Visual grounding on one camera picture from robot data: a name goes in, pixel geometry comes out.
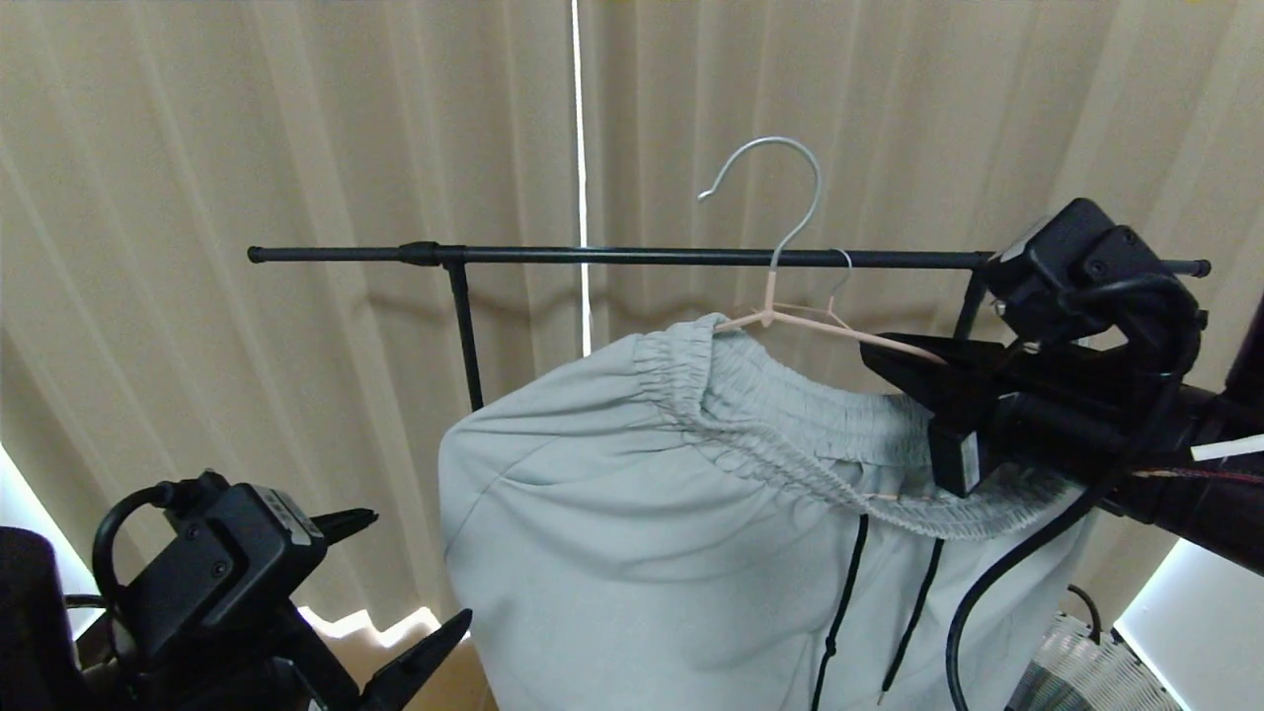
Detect beige curtain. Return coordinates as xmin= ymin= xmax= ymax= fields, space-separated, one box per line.
xmin=0 ymin=0 xmax=1264 ymax=643

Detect black clothes rack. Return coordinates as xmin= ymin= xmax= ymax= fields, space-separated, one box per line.
xmin=247 ymin=242 xmax=1213 ymax=414

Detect pink clothes hanger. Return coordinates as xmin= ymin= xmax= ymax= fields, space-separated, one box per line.
xmin=697 ymin=136 xmax=949 ymax=505
xmin=775 ymin=249 xmax=855 ymax=332

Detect white laundry basket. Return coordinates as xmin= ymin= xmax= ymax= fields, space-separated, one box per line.
xmin=1005 ymin=585 xmax=1188 ymax=711

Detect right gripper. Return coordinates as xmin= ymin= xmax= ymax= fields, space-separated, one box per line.
xmin=928 ymin=341 xmax=1198 ymax=498

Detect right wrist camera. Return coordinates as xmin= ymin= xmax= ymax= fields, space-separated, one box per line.
xmin=986 ymin=197 xmax=1208 ymax=349

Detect pale grey shorts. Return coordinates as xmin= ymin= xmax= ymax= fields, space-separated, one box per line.
xmin=437 ymin=314 xmax=1099 ymax=711

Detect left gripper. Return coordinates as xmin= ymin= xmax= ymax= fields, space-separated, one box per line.
xmin=252 ymin=508 xmax=474 ymax=711

